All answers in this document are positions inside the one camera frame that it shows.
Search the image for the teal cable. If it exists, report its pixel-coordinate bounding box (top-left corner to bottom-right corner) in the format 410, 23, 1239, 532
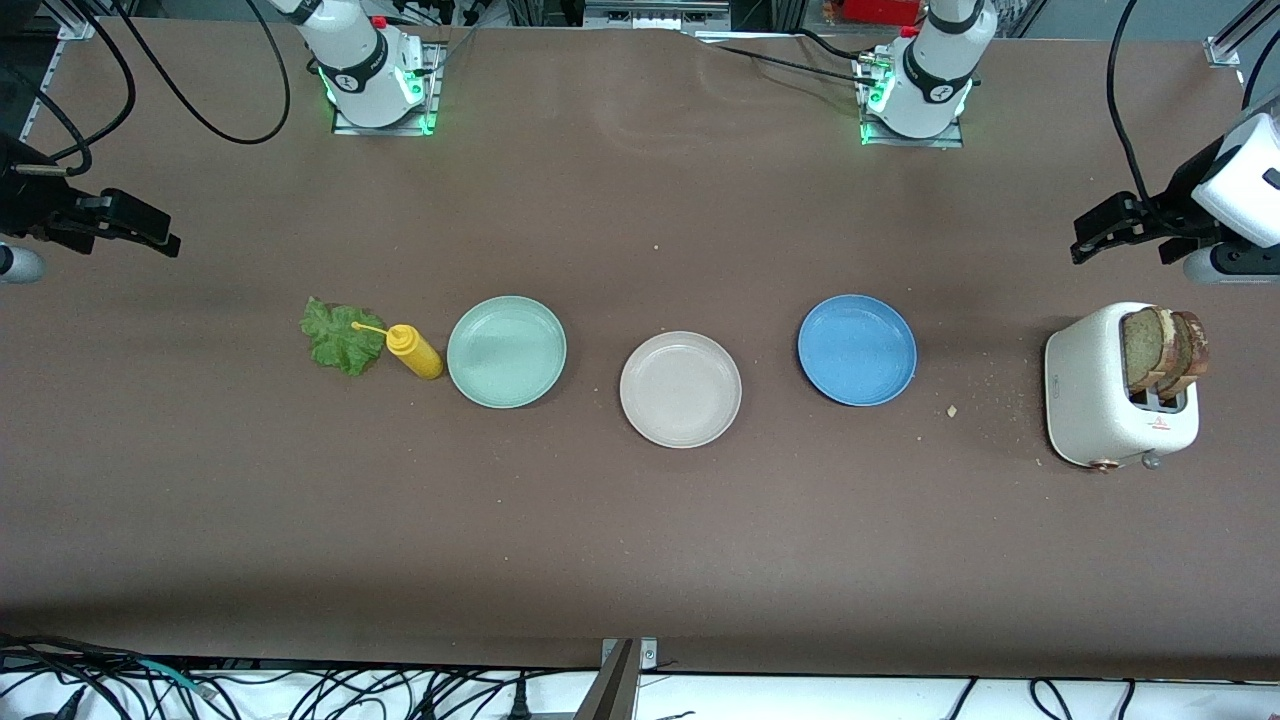
128, 658, 216, 698

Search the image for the grey metal box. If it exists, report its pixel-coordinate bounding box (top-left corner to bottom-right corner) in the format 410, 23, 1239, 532
583, 0, 731, 31

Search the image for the metal table bracket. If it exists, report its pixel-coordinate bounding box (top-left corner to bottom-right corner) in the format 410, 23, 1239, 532
572, 637, 659, 720

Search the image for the blue plate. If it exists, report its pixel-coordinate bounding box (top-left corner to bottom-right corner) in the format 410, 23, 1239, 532
797, 294, 918, 407

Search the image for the aluminium frame rail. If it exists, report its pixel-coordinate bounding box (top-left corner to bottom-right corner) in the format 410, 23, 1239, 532
18, 0, 101, 136
1205, 0, 1280, 69

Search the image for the light brown bread slice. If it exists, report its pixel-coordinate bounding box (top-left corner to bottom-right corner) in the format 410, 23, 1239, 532
1120, 306, 1176, 394

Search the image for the tangled black cable bundle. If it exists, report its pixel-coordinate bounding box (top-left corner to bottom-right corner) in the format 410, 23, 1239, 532
0, 632, 561, 720

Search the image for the white toaster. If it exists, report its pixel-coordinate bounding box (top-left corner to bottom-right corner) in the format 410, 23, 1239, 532
1044, 302, 1201, 473

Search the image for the beige plate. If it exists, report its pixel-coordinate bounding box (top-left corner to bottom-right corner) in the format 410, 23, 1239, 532
619, 331, 743, 449

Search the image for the yellow mustard squeeze bottle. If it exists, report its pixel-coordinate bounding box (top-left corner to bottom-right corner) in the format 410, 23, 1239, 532
350, 321, 444, 381

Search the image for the red box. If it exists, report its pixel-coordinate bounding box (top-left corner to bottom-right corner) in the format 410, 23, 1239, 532
838, 0, 923, 27

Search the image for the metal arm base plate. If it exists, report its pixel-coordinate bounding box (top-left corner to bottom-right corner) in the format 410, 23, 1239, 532
858, 50, 966, 149
332, 40, 441, 136

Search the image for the pale green plate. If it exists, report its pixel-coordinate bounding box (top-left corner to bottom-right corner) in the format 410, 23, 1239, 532
446, 295, 568, 410

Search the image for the black base cable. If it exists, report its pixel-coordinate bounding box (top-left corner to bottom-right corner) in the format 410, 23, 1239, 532
690, 28, 891, 91

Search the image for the dark crusted bread slice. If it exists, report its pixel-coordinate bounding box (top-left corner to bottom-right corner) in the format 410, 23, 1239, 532
1160, 310, 1211, 401

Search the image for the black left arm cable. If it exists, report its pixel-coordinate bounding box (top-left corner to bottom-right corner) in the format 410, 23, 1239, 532
1105, 0, 1280, 216

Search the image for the green lettuce leaf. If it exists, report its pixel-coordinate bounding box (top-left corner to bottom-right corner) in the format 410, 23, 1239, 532
300, 296, 389, 378

